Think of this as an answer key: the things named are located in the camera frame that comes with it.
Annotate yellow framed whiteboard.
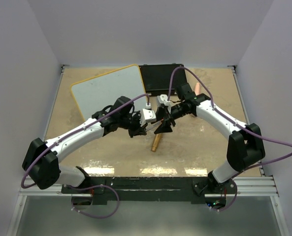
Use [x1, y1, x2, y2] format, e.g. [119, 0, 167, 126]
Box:
[70, 64, 145, 120]

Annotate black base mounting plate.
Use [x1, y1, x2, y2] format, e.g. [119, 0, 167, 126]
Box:
[62, 177, 237, 205]

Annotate gold microphone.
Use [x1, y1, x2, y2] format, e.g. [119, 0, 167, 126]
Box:
[151, 133, 163, 152]

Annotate black hard case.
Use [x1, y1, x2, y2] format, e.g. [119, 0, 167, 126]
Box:
[139, 63, 187, 96]

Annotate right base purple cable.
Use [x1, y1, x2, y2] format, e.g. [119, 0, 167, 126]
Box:
[208, 181, 239, 212]

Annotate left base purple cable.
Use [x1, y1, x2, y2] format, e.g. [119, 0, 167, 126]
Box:
[71, 184, 120, 219]

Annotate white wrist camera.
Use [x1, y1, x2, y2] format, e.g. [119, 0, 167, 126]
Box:
[140, 103, 158, 126]
[157, 94, 171, 111]

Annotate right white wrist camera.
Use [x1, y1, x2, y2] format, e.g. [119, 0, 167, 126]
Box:
[157, 94, 171, 111]

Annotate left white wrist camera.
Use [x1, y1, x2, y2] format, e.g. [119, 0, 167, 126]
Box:
[140, 103, 158, 126]

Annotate red white marker pen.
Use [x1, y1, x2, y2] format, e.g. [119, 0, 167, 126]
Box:
[145, 121, 162, 132]

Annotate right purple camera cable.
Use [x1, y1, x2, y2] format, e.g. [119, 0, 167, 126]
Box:
[167, 66, 292, 180]

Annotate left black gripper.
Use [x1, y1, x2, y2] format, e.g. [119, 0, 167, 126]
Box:
[119, 110, 148, 138]

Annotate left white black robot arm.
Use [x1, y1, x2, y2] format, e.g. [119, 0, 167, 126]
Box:
[21, 96, 153, 193]

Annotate aluminium frame rails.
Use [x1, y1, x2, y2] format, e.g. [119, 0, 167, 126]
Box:
[17, 65, 287, 236]

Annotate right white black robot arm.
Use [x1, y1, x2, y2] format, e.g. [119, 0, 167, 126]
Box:
[155, 83, 265, 193]

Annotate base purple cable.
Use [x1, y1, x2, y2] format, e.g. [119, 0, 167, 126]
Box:
[71, 184, 120, 219]
[208, 181, 239, 212]

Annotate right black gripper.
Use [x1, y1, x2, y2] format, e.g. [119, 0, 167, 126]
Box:
[151, 101, 191, 134]

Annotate pink microphone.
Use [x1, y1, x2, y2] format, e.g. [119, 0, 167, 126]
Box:
[194, 83, 200, 95]

